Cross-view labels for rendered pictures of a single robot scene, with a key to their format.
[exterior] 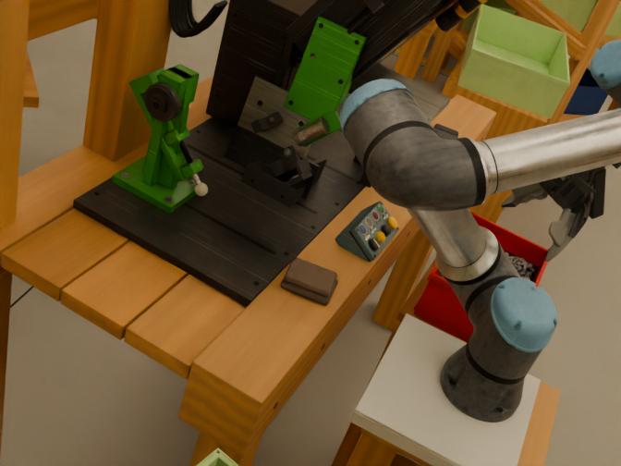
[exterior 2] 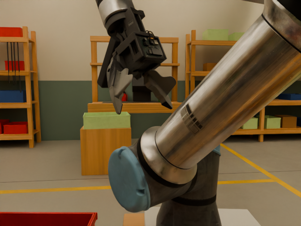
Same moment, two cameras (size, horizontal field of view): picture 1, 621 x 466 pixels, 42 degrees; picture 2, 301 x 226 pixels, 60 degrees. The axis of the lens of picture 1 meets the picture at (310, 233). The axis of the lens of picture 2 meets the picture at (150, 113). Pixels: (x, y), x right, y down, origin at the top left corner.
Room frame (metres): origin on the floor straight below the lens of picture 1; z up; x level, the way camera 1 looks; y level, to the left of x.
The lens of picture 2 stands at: (1.35, 0.15, 1.24)
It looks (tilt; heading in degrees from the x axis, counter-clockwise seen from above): 7 degrees down; 255
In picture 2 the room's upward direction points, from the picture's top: straight up
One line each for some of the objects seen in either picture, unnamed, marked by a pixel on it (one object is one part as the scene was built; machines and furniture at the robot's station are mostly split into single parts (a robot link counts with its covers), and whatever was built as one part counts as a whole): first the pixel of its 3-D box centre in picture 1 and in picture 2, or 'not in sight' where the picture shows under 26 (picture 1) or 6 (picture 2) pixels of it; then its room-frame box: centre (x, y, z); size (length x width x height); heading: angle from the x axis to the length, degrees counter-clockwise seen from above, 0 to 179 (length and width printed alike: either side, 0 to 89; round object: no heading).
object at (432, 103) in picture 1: (364, 79); not in sight; (1.77, 0.00, 1.11); 0.39 x 0.16 x 0.03; 74
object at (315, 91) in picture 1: (330, 68); not in sight; (1.63, 0.07, 1.17); 0.13 x 0.12 x 0.20; 164
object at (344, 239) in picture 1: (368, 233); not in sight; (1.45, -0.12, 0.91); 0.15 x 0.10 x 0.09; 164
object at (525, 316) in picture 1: (512, 324); (191, 160); (1.11, -0.38, 1.06); 0.13 x 0.12 x 0.14; 28
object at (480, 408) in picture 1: (489, 371); (189, 208); (1.11, -0.39, 0.94); 0.15 x 0.15 x 0.10
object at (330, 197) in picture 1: (289, 151); not in sight; (1.72, 0.11, 0.89); 1.10 x 0.42 x 0.02; 164
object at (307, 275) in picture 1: (310, 280); not in sight; (1.23, -0.03, 0.92); 0.10 x 0.08 x 0.03; 84
